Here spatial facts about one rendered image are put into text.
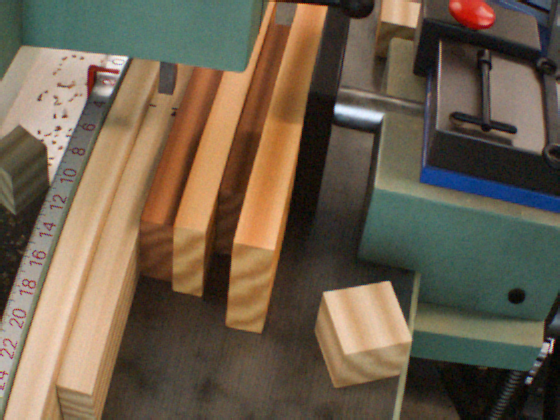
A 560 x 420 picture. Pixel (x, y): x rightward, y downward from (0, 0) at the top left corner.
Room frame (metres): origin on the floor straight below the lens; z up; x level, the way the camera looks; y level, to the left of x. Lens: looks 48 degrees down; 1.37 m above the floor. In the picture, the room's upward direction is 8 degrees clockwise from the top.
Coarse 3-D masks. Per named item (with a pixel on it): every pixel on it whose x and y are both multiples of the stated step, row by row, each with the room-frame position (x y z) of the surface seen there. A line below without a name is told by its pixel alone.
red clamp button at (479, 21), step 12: (456, 0) 0.50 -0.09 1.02; (468, 0) 0.50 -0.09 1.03; (480, 0) 0.51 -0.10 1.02; (456, 12) 0.49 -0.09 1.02; (468, 12) 0.49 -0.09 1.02; (480, 12) 0.49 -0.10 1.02; (492, 12) 0.50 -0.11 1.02; (468, 24) 0.48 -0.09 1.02; (480, 24) 0.48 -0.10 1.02; (492, 24) 0.49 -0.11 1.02
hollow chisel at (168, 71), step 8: (160, 64) 0.45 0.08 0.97; (168, 64) 0.45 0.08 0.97; (176, 64) 0.46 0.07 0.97; (160, 72) 0.45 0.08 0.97; (168, 72) 0.45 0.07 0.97; (176, 72) 0.46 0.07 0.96; (160, 80) 0.45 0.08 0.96; (168, 80) 0.45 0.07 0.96; (160, 88) 0.45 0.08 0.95; (168, 88) 0.45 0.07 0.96
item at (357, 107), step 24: (336, 24) 0.49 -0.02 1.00; (336, 48) 0.46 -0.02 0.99; (336, 72) 0.44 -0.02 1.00; (312, 96) 0.42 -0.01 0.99; (336, 96) 0.46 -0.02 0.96; (360, 96) 0.46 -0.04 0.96; (384, 96) 0.47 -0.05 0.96; (312, 120) 0.42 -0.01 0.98; (336, 120) 0.45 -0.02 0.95; (360, 120) 0.45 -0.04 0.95; (312, 144) 0.42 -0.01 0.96; (312, 168) 0.42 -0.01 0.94; (312, 192) 0.42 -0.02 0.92
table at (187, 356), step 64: (384, 64) 0.57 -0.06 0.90; (320, 192) 0.44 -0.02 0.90; (320, 256) 0.39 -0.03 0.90; (128, 320) 0.33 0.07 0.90; (192, 320) 0.33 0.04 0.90; (448, 320) 0.38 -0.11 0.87; (512, 320) 0.39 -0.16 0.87; (128, 384) 0.28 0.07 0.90; (192, 384) 0.29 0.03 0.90; (256, 384) 0.30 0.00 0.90; (320, 384) 0.30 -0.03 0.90; (384, 384) 0.31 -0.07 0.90
